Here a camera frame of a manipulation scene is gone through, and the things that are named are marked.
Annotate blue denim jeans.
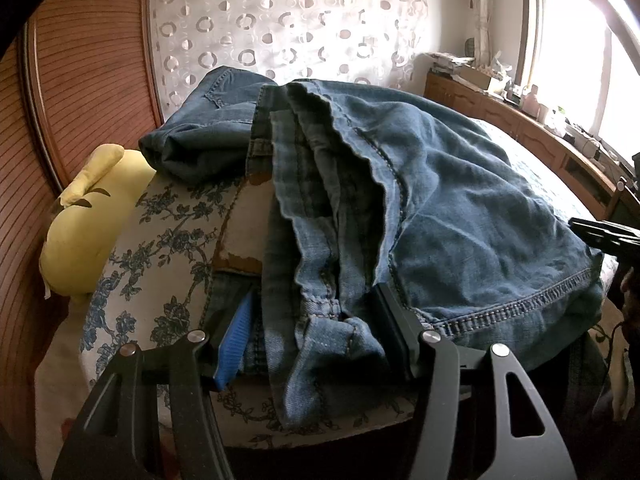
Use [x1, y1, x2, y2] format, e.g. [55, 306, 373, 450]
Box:
[139, 67, 602, 428]

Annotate wooden side cabinet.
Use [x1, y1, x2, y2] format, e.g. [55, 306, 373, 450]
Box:
[424, 72, 639, 229]

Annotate pink bottle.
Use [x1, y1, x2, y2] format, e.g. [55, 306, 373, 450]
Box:
[522, 84, 540, 119]

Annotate yellow plush toy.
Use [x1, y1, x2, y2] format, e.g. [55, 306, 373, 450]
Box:
[39, 144, 155, 297]

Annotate cardboard box on cabinet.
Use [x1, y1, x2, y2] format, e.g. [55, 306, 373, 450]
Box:
[457, 65, 503, 92]

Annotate rolled patterned curtain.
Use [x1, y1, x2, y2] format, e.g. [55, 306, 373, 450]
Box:
[471, 0, 494, 66]

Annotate circle patterned sheer curtain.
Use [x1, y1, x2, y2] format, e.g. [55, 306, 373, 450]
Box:
[150, 0, 428, 116]

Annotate wooden louvered wardrobe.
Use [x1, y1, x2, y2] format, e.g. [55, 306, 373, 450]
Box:
[1, 0, 162, 457]

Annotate window with frame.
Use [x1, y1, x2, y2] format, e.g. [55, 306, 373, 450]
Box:
[528, 0, 639, 162]

